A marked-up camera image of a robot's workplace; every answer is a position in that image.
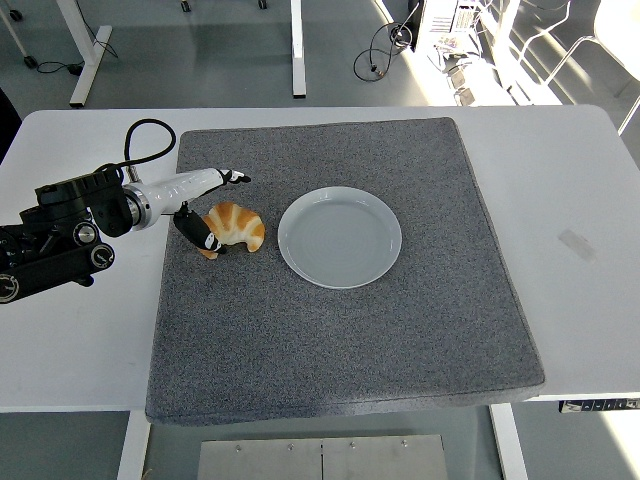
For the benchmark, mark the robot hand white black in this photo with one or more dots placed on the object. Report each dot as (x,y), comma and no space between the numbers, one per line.
(185,187)

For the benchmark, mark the croissant bread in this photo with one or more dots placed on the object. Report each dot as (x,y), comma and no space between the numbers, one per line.
(240,222)

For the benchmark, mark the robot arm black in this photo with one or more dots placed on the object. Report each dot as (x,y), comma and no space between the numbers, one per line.
(60,200)

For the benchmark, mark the round grey plate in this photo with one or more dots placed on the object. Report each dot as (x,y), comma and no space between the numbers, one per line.
(340,240)

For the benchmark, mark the grey metal plate with screws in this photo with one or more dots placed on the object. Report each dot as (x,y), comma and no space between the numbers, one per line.
(280,460)

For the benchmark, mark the white desk leg with foot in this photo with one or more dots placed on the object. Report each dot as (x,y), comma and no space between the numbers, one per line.
(87,65)

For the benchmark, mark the white straight desk leg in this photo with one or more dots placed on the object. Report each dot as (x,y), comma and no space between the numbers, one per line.
(298,50)

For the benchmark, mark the grey felt mat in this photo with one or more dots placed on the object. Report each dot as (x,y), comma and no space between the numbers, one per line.
(325,340)

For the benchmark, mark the white table leg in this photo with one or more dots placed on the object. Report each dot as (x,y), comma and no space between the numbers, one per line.
(510,445)
(132,445)

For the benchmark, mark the white chair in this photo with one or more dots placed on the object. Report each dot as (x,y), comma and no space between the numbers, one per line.
(612,35)

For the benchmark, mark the black table control panel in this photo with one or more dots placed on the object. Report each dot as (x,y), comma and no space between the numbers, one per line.
(600,405)

